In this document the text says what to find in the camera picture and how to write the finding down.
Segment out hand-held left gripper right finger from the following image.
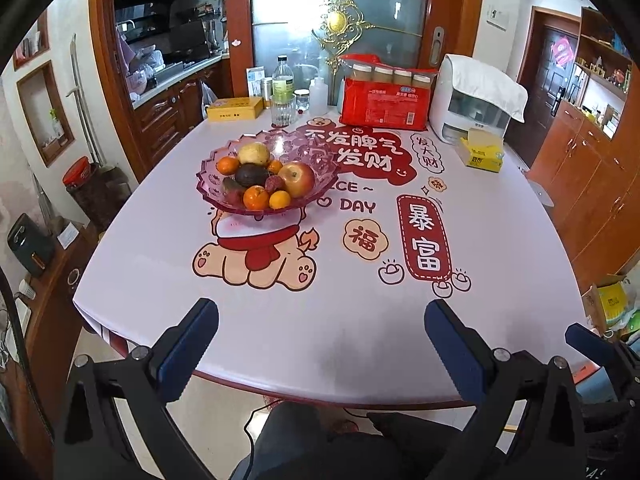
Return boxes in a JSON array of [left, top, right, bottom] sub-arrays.
[[425, 299, 586, 480]]

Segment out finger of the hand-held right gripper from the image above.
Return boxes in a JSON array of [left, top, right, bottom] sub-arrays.
[[565, 324, 626, 368]]

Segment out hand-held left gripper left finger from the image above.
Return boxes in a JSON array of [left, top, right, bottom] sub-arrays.
[[52, 298, 219, 480]]

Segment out dark green avocado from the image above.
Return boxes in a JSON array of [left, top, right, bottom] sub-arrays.
[[235, 162, 273, 187]]

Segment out red yellow apple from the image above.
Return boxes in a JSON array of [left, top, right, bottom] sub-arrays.
[[277, 161, 316, 199]]

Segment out yellow spotted pear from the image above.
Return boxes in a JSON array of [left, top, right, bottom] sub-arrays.
[[237, 142, 271, 167]]

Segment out pink plastic fruit bowl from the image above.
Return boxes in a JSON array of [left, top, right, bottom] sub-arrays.
[[201, 129, 335, 217]]

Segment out cardboard box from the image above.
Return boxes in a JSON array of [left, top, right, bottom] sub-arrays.
[[582, 274, 640, 336]]

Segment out person's dark clothing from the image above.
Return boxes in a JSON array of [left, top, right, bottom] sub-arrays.
[[232, 400, 501, 480]]

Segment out wooden shelf cabinet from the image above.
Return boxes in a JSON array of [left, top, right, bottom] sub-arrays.
[[525, 7, 640, 301]]

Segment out black appliance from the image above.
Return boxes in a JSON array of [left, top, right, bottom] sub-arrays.
[[6, 213, 56, 277]]

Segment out yellow tissue box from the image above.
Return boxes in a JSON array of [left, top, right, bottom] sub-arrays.
[[457, 127, 506, 173]]

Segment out red lid jar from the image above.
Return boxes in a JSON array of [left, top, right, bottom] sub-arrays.
[[62, 156, 98, 191]]

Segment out wooden kitchen base cabinet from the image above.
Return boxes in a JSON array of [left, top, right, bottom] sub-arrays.
[[132, 60, 233, 161]]

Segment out yellow tin box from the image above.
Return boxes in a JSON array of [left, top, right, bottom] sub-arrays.
[[206, 96, 264, 122]]

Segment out clear plastic bag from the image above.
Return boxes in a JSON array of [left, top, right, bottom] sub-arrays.
[[200, 80, 219, 118]]

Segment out clear glass tumbler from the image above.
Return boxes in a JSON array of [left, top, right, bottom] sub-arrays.
[[271, 96, 296, 128]]

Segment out white countertop appliance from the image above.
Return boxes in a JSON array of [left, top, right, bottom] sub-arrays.
[[429, 53, 513, 142]]

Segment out red pack of paper cups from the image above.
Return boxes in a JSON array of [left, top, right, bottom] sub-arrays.
[[337, 53, 438, 128]]

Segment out white towel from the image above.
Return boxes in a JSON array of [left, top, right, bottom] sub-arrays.
[[445, 54, 528, 122]]

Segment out dark wooden entrance door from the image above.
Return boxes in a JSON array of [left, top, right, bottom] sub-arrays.
[[520, 7, 581, 141]]

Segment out white and blue carton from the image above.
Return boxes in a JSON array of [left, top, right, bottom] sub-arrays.
[[246, 66, 268, 97]]

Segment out clear bottle with green label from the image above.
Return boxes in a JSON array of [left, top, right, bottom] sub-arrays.
[[272, 55, 296, 103]]

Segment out white squeeze wash bottle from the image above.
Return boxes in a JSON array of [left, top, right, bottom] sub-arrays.
[[295, 64, 328, 116]]

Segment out red door decoration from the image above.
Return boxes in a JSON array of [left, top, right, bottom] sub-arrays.
[[550, 35, 576, 66]]

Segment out pink plastic bag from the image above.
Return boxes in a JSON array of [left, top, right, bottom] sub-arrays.
[[116, 27, 138, 73]]

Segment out frosted glass door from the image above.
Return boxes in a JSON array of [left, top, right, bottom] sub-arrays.
[[250, 0, 433, 111]]

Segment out long metal bar handle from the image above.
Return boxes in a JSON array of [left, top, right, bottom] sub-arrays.
[[70, 34, 101, 166]]

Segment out large wooden wall niche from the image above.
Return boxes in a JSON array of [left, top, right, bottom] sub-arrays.
[[16, 60, 75, 167]]

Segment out small wooden wall niche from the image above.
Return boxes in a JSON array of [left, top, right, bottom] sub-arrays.
[[12, 10, 51, 71]]

